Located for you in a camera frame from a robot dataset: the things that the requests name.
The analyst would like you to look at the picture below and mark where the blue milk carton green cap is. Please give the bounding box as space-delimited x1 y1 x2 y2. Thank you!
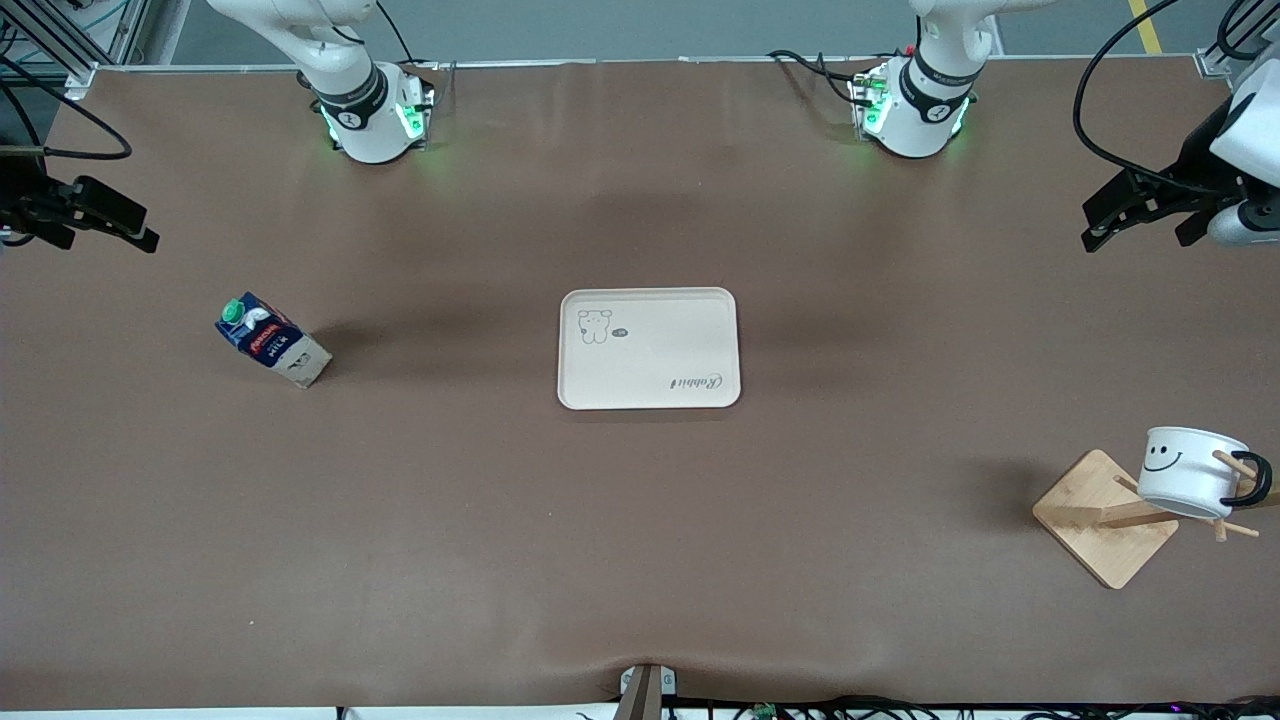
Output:
214 292 333 389

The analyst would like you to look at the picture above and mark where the white smiley cup black handle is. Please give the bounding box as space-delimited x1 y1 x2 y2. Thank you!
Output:
1137 426 1274 521

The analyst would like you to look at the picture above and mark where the beige plastic tray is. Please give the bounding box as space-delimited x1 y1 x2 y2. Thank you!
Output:
557 287 742 411

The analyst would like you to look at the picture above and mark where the wooden mug stand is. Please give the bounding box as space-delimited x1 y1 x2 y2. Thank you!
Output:
1032 448 1280 591

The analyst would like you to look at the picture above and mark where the brown table cover mat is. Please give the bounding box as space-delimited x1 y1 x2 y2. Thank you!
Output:
0 58 1280 713

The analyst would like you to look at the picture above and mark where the aluminium frame profile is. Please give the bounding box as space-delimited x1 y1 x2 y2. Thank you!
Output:
1194 0 1280 81
0 0 153 101

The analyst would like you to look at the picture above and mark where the black base cable bundle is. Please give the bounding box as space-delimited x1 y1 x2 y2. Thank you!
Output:
767 47 871 107

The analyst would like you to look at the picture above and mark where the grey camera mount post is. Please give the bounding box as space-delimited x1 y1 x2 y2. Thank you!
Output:
620 663 678 720

